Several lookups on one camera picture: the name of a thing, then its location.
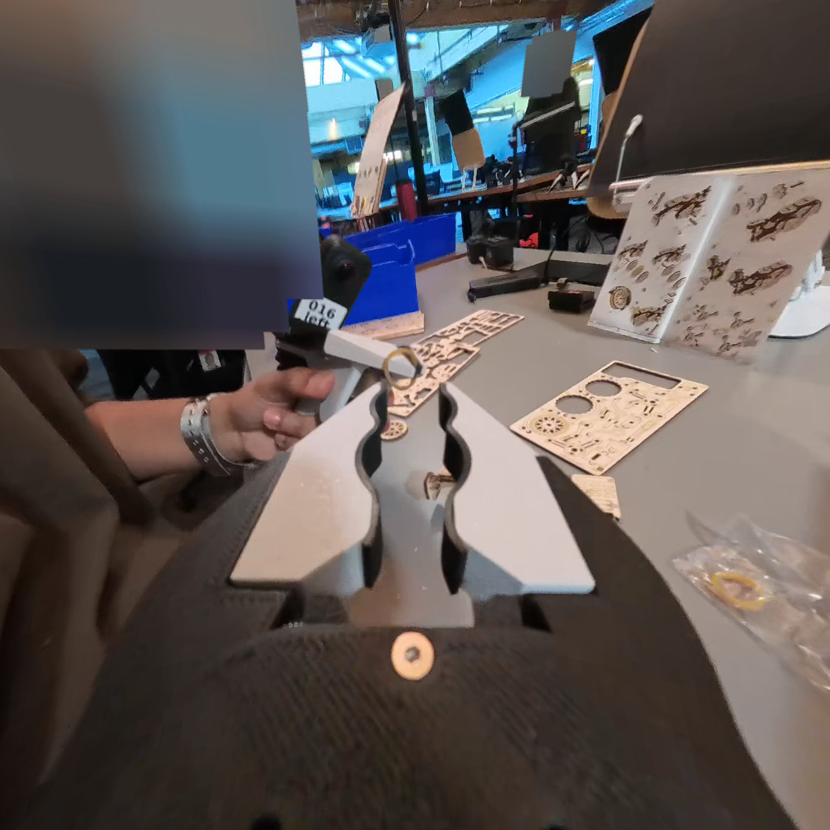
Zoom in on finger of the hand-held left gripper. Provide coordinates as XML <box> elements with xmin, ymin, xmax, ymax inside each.
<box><xmin>316</xmin><ymin>366</ymin><xmax>383</xmax><ymax>424</ymax></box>
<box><xmin>322</xmin><ymin>329</ymin><xmax>421</xmax><ymax>380</ymax></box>

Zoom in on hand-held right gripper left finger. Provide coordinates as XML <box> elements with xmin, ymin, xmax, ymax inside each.
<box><xmin>230</xmin><ymin>381</ymin><xmax>390</xmax><ymax>597</ymax></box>

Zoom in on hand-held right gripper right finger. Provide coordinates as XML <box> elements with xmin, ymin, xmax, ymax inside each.
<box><xmin>437</xmin><ymin>383</ymin><xmax>596</xmax><ymax>612</ymax></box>

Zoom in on yellow rubber band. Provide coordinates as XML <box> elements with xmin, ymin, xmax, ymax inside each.
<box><xmin>710</xmin><ymin>571</ymin><xmax>767</xmax><ymax>612</ymax></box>
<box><xmin>381</xmin><ymin>347</ymin><xmax>422</xmax><ymax>390</ymax></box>

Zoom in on person's left forearm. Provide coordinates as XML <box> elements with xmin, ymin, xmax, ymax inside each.
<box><xmin>84</xmin><ymin>397</ymin><xmax>195</xmax><ymax>484</ymax></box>

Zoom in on grey desk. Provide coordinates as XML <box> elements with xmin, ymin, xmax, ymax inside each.
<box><xmin>363</xmin><ymin>249</ymin><xmax>830</xmax><ymax>830</ymax></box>

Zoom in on person's left hand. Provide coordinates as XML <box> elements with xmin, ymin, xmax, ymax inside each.
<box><xmin>211</xmin><ymin>368</ymin><xmax>338</xmax><ymax>464</ymax></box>

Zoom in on plywood board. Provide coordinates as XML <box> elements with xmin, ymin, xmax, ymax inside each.
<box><xmin>344</xmin><ymin>311</ymin><xmax>425</xmax><ymax>341</ymax></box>

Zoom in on blue plastic bin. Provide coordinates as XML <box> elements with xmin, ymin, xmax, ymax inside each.
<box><xmin>350</xmin><ymin>213</ymin><xmax>458</xmax><ymax>270</ymax></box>
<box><xmin>342</xmin><ymin>239</ymin><xmax>419</xmax><ymax>328</ymax></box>

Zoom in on small wooden card sheet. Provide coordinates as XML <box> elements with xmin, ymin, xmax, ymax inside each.
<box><xmin>571</xmin><ymin>473</ymin><xmax>622</xmax><ymax>521</ymax></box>

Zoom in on hanging wooden board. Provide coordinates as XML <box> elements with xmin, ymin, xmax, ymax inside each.
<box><xmin>350</xmin><ymin>83</ymin><xmax>408</xmax><ymax>218</ymax></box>

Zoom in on silver wristband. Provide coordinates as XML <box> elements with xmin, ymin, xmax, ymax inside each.
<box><xmin>180</xmin><ymin>394</ymin><xmax>260</xmax><ymax>477</ymax></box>

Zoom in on black boxy device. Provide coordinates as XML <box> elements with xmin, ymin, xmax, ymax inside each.
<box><xmin>467</xmin><ymin>233</ymin><xmax>516</xmax><ymax>270</ymax></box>

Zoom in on black bar device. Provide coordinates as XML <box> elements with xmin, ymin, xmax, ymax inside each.
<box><xmin>467</xmin><ymin>269</ymin><xmax>542</xmax><ymax>302</ymax></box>

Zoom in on wooden puzzle sheet round holes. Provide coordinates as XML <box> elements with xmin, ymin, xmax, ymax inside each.
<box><xmin>510</xmin><ymin>361</ymin><xmax>709</xmax><ymax>476</ymax></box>

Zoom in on brown cork panel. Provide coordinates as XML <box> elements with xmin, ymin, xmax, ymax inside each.
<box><xmin>452</xmin><ymin>128</ymin><xmax>487</xmax><ymax>175</ymax></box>

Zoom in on black steel pillar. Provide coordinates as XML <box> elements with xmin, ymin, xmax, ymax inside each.
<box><xmin>388</xmin><ymin>0</ymin><xmax>430</xmax><ymax>218</ymax></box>

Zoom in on dark flat stand base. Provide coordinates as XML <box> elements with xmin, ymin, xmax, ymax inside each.
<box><xmin>512</xmin><ymin>246</ymin><xmax>613</xmax><ymax>286</ymax></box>

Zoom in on person's brown sweater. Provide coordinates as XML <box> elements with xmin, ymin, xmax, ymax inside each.
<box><xmin>0</xmin><ymin>349</ymin><xmax>273</xmax><ymax>798</ymax></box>

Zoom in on clear plastic bag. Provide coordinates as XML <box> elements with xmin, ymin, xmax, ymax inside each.
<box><xmin>671</xmin><ymin>512</ymin><xmax>830</xmax><ymax>695</ymax></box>

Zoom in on puzzle instruction booklet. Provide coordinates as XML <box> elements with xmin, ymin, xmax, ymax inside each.
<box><xmin>587</xmin><ymin>172</ymin><xmax>830</xmax><ymax>361</ymax></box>

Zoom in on white monitor stand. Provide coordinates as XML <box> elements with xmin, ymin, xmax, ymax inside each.
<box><xmin>768</xmin><ymin>249</ymin><xmax>830</xmax><ymax>339</ymax></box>

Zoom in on black monitor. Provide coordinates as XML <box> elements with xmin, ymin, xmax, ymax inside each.
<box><xmin>587</xmin><ymin>0</ymin><xmax>830</xmax><ymax>195</ymax></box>

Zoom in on white cable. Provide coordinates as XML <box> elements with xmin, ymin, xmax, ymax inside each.
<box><xmin>613</xmin><ymin>115</ymin><xmax>644</xmax><ymax>195</ymax></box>

